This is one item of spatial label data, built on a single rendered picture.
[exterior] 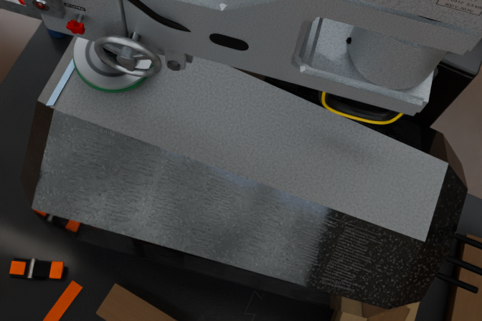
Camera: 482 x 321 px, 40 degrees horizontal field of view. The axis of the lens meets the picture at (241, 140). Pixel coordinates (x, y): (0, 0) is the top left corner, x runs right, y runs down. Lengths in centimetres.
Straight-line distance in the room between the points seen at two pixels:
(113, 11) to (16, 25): 156
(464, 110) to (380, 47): 163
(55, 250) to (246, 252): 91
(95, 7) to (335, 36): 51
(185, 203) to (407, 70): 76
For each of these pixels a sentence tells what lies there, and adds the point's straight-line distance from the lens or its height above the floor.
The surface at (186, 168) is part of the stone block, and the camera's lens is 176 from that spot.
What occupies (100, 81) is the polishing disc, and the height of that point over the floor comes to 86.
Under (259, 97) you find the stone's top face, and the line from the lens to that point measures 182.
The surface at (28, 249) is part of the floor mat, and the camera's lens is 255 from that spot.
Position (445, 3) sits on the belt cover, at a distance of 108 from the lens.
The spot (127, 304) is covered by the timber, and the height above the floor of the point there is 13.
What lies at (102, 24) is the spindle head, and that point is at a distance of 146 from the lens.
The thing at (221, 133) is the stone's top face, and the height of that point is 80.
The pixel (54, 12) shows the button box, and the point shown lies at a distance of 146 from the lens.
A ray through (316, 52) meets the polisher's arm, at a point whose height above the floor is 122.
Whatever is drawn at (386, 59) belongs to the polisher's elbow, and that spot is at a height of 134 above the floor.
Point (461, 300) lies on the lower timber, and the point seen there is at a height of 9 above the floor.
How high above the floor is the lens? 245
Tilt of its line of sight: 69 degrees down
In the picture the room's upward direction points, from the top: 12 degrees clockwise
